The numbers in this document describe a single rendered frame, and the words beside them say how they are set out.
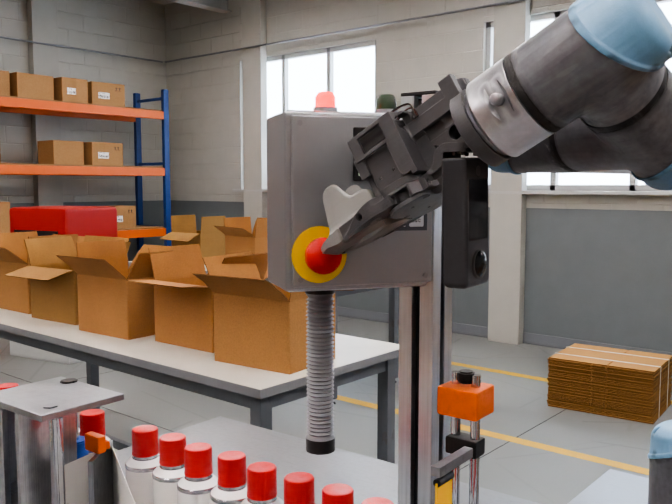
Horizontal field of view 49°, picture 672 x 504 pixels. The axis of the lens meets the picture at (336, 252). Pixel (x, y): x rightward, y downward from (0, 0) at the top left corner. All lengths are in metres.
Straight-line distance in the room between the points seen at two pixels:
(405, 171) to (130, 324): 2.50
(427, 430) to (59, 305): 2.83
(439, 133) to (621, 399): 4.23
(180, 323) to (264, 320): 0.51
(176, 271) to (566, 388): 2.76
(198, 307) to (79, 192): 6.52
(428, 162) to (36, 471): 0.59
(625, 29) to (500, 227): 6.11
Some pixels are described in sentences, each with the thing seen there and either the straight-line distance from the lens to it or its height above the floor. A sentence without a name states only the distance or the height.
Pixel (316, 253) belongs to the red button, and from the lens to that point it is 0.75.
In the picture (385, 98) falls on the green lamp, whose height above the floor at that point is 1.49.
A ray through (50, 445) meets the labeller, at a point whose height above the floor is 1.10.
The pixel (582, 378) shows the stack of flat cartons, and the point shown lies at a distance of 4.86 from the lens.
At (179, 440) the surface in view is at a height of 1.08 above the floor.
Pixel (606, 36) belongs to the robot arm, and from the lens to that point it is 0.59.
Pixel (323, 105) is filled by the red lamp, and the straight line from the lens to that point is 0.79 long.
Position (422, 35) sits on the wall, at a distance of 7.35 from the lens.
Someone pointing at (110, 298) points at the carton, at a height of 0.94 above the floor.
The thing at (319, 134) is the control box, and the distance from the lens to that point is 0.77.
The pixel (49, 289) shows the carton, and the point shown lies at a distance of 3.60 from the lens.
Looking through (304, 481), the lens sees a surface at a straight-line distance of 0.82.
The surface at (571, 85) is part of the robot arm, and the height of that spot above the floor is 1.47.
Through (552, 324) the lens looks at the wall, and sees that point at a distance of 6.66.
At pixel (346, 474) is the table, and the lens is 1.52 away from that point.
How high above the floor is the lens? 1.40
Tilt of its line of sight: 5 degrees down
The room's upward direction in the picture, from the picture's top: straight up
